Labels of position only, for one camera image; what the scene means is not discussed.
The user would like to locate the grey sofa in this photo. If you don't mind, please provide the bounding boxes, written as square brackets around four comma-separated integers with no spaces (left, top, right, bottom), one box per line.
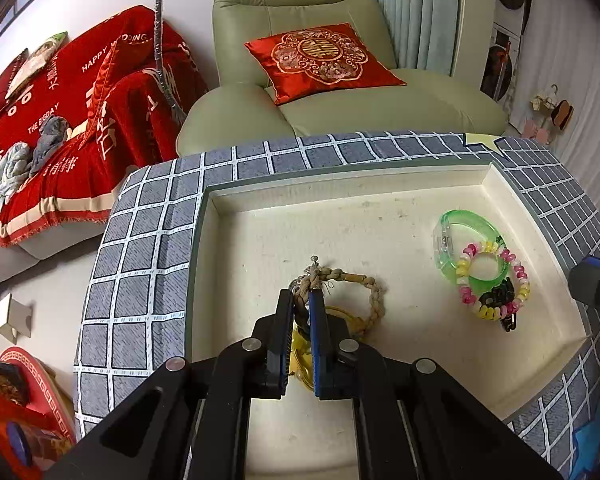
[0,210,108,292]

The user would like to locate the grey clothes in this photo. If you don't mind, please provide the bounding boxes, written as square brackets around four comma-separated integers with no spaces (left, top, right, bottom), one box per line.
[28,115,71,177]

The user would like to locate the light blue clothes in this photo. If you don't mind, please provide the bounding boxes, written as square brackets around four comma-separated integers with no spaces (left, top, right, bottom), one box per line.
[0,142,32,227]

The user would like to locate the grey checked tray box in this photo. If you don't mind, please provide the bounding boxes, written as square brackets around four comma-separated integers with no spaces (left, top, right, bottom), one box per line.
[72,132,600,480]

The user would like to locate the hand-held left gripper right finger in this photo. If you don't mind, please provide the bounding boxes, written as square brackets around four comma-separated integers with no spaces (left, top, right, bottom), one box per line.
[308,289,564,480]

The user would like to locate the white sheer curtain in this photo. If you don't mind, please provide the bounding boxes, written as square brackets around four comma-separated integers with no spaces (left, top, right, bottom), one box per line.
[520,0,600,232]

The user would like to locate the red printed sofa blanket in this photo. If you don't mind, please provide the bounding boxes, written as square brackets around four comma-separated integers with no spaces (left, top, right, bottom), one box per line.
[0,5,212,288]

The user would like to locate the red embroidered cushion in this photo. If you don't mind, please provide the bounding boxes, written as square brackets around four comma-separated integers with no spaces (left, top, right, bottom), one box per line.
[244,22,407,106]

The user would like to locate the black claw clip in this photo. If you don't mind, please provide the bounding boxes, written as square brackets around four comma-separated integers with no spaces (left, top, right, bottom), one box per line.
[480,280,522,334]

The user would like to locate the yellow hair tie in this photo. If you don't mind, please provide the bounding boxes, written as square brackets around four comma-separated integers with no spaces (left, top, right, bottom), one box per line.
[290,305,367,392]

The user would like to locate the green recliner armchair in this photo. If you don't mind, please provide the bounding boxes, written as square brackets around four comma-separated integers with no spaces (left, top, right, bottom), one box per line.
[176,0,509,159]

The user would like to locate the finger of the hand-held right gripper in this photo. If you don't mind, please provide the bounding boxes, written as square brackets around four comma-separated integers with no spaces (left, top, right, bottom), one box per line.
[567,255,600,322]

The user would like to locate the small white box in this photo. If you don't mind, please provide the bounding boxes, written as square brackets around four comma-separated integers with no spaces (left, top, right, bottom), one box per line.
[0,294,34,339]

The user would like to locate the green translucent bangle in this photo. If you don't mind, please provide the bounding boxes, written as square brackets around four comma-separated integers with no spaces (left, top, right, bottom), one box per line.
[432,208,511,284]

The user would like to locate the photo print pillow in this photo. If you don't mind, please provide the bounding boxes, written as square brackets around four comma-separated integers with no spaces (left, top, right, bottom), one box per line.
[5,32,69,99]

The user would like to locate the red striped cushion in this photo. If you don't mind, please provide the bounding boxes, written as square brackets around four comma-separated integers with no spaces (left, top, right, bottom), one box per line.
[87,35,127,149]

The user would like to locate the braided rope bracelet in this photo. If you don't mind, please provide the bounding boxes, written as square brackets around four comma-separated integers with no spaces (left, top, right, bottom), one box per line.
[292,255,387,342]

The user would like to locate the silver phone stand pole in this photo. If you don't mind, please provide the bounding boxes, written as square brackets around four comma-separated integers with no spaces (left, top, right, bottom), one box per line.
[150,0,187,124]

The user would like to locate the colourful beaded bracelet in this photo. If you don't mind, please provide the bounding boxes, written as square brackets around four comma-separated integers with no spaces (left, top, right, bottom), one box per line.
[455,241,531,322]

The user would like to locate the light blue curtain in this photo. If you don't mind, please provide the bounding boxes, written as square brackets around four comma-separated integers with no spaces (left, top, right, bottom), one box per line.
[352,0,464,77]

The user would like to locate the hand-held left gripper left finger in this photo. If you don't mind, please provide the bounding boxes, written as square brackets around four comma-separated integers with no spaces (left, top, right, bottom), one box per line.
[45,288,295,480]

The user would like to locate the red gift box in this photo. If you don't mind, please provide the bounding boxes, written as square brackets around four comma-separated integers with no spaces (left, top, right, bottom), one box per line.
[0,385,77,480]

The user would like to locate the white washing machine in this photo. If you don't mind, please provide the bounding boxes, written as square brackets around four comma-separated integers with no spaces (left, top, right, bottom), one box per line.
[480,22,521,102]

